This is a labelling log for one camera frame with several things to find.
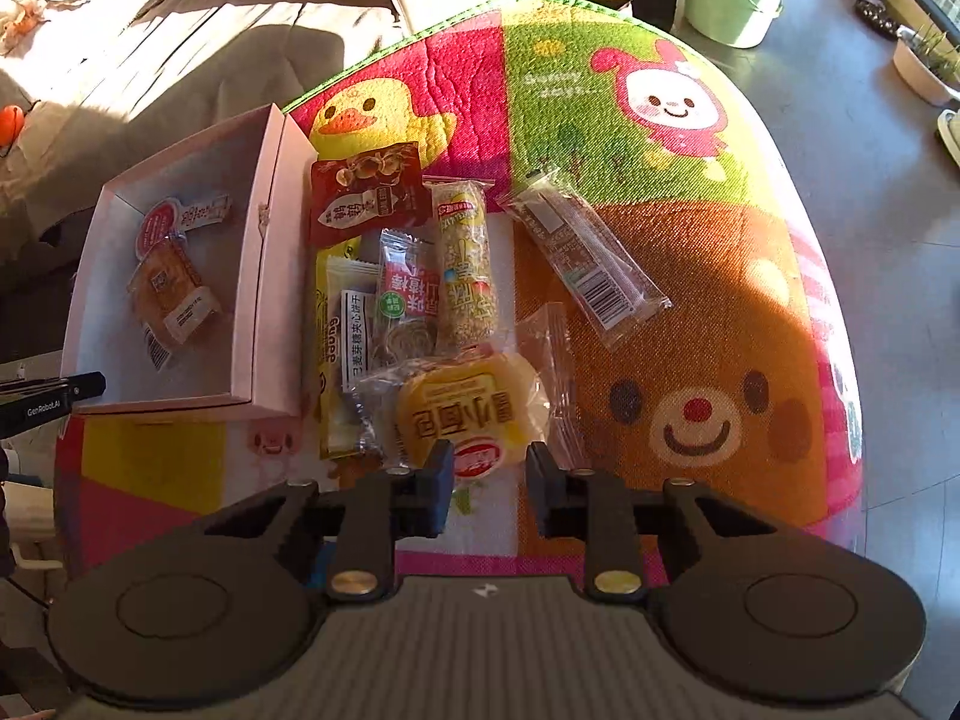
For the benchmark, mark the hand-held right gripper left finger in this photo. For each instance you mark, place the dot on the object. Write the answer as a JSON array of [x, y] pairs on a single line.
[[442, 484]]

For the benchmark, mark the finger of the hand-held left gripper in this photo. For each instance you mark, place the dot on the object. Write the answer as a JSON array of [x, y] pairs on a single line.
[[75, 386]]

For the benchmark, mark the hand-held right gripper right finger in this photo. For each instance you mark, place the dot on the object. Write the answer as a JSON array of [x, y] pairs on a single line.
[[536, 484]]

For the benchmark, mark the pink cardboard box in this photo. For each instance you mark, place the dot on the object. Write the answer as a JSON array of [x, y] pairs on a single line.
[[97, 345]]

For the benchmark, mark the yellow small bread packet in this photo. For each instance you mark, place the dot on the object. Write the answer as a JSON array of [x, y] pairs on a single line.
[[457, 405]]

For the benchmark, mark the red hawthorn stick packet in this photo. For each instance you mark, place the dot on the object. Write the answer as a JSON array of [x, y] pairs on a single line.
[[405, 292]]

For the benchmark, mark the brown cake packet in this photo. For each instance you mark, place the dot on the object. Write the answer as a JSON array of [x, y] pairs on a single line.
[[176, 292]]

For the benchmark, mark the yellow biscuit packet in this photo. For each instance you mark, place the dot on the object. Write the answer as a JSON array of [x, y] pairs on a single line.
[[334, 360]]

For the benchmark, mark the red white label snack packet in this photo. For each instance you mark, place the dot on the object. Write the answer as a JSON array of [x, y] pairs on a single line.
[[169, 219]]

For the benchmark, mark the sesame roll packet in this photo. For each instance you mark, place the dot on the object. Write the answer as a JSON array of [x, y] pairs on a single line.
[[465, 262]]

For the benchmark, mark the brown bar clear packet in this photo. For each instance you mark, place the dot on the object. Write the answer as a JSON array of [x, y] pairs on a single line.
[[585, 255]]

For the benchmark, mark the colourful cartoon mat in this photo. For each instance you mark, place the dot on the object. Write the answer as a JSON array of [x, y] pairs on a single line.
[[675, 277]]

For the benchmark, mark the orange ball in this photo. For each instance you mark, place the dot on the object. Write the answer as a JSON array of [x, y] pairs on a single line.
[[10, 124]]

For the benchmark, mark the red chestnut packet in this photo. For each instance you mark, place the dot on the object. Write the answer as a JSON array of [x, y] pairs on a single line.
[[360, 195]]

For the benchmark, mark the beige sofa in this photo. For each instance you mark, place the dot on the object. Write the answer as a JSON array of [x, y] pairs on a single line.
[[187, 52]]

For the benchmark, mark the dried peel scraps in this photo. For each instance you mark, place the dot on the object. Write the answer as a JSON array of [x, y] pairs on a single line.
[[22, 19]]

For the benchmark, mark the white planter with grass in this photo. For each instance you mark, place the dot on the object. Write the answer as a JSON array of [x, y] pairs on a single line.
[[926, 67]]

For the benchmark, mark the dark round pot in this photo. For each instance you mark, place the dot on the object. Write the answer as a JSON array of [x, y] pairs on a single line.
[[877, 16]]

